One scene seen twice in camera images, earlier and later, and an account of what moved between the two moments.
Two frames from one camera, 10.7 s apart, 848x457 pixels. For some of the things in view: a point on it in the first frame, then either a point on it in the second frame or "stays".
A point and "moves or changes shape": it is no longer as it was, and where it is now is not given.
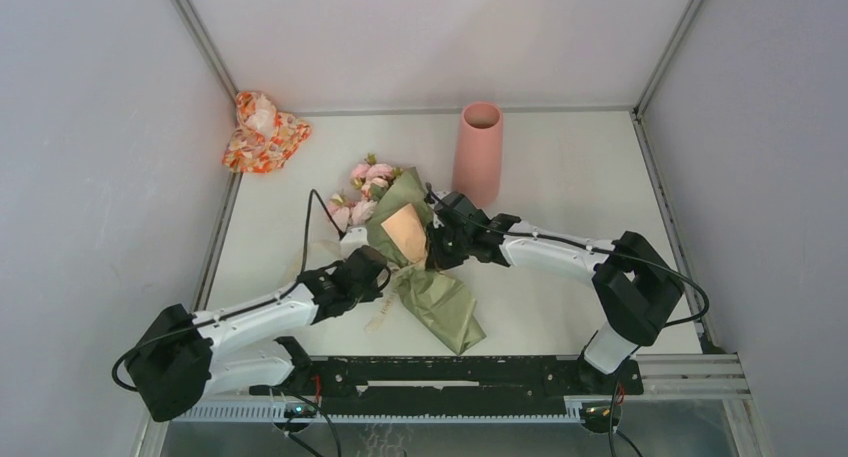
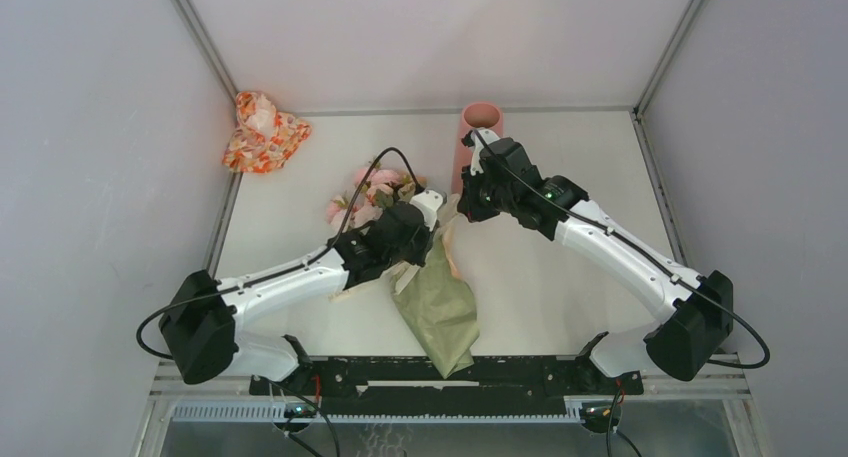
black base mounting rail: (537, 386) stays
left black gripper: (371, 293) -> (426, 244)
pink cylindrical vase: (477, 154) stays
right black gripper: (437, 260) -> (468, 203)
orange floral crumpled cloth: (264, 138) stays
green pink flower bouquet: (395, 205) moves or changes shape
